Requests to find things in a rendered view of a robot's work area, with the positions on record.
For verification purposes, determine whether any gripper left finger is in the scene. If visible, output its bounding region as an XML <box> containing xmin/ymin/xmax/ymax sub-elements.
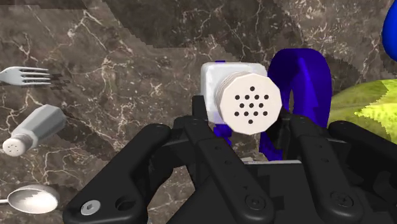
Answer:
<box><xmin>62</xmin><ymin>95</ymin><xmax>275</xmax><ymax>224</ymax></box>

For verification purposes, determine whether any silver fork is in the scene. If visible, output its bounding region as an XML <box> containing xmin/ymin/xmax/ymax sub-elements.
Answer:
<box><xmin>0</xmin><ymin>66</ymin><xmax>52</xmax><ymax>87</ymax></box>

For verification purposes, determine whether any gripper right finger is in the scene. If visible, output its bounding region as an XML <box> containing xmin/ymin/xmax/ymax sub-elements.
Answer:
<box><xmin>265</xmin><ymin>108</ymin><xmax>397</xmax><ymax>224</ymax></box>

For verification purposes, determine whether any blue ring-shaped object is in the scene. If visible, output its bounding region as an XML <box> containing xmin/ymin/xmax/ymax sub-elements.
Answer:
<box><xmin>214</xmin><ymin>48</ymin><xmax>333</xmax><ymax>162</ymax></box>

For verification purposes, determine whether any silver spoon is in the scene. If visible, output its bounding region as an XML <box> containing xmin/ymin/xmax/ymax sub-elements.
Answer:
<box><xmin>0</xmin><ymin>184</ymin><xmax>60</xmax><ymax>214</ymax></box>

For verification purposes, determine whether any yellow-green round object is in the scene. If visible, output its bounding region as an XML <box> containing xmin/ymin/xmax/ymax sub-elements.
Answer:
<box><xmin>327</xmin><ymin>78</ymin><xmax>397</xmax><ymax>143</ymax></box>

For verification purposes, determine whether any white shaker with holed cap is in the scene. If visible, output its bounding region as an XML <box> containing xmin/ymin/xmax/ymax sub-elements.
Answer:
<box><xmin>2</xmin><ymin>104</ymin><xmax>67</xmax><ymax>157</ymax></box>
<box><xmin>200</xmin><ymin>62</ymin><xmax>283</xmax><ymax>136</ymax></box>

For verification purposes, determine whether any blue rounded object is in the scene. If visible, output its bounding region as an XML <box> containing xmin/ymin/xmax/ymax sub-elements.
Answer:
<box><xmin>381</xmin><ymin>0</ymin><xmax>397</xmax><ymax>62</ymax></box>

